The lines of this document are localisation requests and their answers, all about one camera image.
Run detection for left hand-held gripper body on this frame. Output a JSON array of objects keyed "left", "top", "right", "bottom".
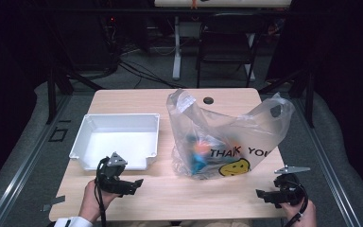
[{"left": 95, "top": 151, "right": 130, "bottom": 194}]

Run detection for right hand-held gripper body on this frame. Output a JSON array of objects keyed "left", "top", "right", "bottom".
[{"left": 273, "top": 165, "right": 311, "bottom": 206}]

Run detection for white plastic bin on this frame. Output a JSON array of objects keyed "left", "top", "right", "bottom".
[{"left": 69, "top": 113, "right": 161, "bottom": 172}]

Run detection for blue snack packet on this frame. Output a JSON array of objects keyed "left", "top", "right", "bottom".
[{"left": 189, "top": 152, "right": 213, "bottom": 175}]

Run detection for clear plastic bag smiley print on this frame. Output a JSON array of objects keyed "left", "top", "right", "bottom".
[{"left": 165, "top": 88, "right": 296, "bottom": 181}]

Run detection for orange snack packet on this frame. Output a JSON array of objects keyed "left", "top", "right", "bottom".
[{"left": 193, "top": 140, "right": 213, "bottom": 156}]

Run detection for person's right hand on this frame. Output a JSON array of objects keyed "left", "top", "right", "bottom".
[{"left": 279, "top": 200, "right": 318, "bottom": 227}]

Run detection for person's left hand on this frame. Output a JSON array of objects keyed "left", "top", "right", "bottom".
[{"left": 78, "top": 179, "right": 121, "bottom": 223}]

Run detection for grey tape strip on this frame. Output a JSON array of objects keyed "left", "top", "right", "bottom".
[{"left": 41, "top": 195, "right": 66, "bottom": 213}]

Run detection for black metal stand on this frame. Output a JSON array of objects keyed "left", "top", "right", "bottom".
[
  {"left": 258, "top": 67, "right": 316, "bottom": 129},
  {"left": 45, "top": 62, "right": 105, "bottom": 126}
]

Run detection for white desk leg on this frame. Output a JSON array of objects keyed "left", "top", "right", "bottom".
[
  {"left": 246, "top": 32, "right": 256, "bottom": 82},
  {"left": 172, "top": 15, "right": 183, "bottom": 81}
]

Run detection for dark computer equipment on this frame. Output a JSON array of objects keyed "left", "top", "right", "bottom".
[{"left": 100, "top": 12, "right": 150, "bottom": 64}]

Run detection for black folding chair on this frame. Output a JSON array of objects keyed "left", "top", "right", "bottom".
[{"left": 196, "top": 12, "right": 268, "bottom": 89}]

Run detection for light wooden desk top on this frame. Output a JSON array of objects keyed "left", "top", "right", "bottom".
[{"left": 154, "top": 0, "right": 292, "bottom": 9}]

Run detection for right hand-held gripper black cable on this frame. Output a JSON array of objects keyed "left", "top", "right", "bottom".
[{"left": 283, "top": 182, "right": 310, "bottom": 227}]

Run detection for hand-held gripper black cable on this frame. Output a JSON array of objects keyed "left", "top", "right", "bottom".
[
  {"left": 94, "top": 156, "right": 111, "bottom": 227},
  {"left": 283, "top": 182, "right": 310, "bottom": 227}
]

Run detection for left hand-held gripper black cable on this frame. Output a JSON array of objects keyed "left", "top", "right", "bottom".
[{"left": 94, "top": 156, "right": 111, "bottom": 227}]

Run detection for aluminium floor rail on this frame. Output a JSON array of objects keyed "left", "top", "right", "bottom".
[
  {"left": 0, "top": 94, "right": 72, "bottom": 227},
  {"left": 292, "top": 97, "right": 363, "bottom": 227}
]

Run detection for black floor cables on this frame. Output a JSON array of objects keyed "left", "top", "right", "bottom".
[{"left": 117, "top": 60, "right": 187, "bottom": 90}]

